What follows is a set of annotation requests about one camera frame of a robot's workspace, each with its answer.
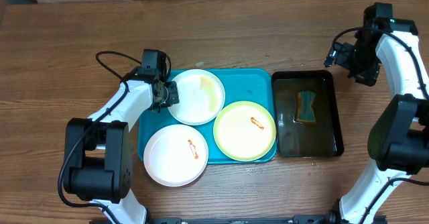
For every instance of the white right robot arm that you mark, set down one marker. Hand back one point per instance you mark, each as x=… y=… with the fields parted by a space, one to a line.
x=398 y=142

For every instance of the black water-filled tray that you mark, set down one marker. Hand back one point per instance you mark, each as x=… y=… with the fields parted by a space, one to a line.
x=323 y=138

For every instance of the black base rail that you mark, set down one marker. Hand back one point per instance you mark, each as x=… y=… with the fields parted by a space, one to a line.
x=297 y=219

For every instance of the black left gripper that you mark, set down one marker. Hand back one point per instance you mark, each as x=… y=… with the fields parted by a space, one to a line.
x=174 y=98

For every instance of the white plate with sauce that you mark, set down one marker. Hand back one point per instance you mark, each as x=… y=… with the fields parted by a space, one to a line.
x=201 y=97

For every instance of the light green plate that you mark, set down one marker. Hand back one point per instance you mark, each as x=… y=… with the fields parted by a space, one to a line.
x=244 y=131

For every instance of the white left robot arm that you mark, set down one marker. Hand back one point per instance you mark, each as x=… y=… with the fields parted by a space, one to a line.
x=98 y=167

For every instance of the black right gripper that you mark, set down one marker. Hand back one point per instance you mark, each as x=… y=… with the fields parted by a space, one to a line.
x=342 y=60

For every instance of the green yellow sponge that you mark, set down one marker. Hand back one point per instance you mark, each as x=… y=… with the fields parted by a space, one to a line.
x=304 y=107

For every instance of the teal plastic tray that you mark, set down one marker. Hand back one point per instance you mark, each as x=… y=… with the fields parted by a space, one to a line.
x=241 y=84

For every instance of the white plate lower left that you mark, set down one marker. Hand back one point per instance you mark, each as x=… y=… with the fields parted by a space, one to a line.
x=176 y=155

